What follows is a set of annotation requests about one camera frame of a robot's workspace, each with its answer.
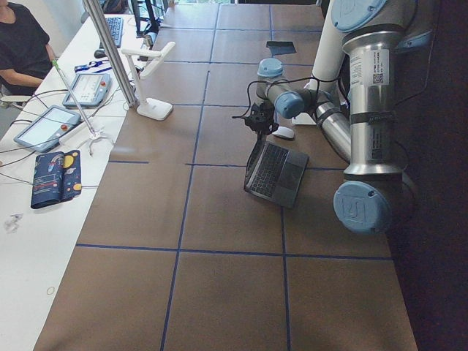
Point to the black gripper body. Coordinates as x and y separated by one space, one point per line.
264 121

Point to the black mouse pad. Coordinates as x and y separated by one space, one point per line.
278 48

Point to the aluminium frame post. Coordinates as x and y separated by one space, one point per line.
97 16

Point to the person in black shirt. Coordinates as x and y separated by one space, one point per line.
26 54

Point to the teach pendant tablet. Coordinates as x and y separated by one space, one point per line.
90 89
44 133

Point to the near teach pendant tablet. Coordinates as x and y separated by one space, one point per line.
44 133

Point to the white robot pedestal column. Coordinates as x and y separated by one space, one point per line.
330 56

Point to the black keyboard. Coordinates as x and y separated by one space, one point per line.
116 25

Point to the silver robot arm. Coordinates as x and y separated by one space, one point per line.
350 96

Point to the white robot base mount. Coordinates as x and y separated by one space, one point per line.
303 119

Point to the white computer mouse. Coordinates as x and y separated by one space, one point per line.
284 133

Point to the thin metal rod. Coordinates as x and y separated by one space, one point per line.
92 131

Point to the space pattern pencil pouch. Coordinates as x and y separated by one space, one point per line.
57 178

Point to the far teach pendant tablet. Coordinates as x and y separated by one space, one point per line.
90 89

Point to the dark grey laptop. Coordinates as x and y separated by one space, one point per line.
274 173

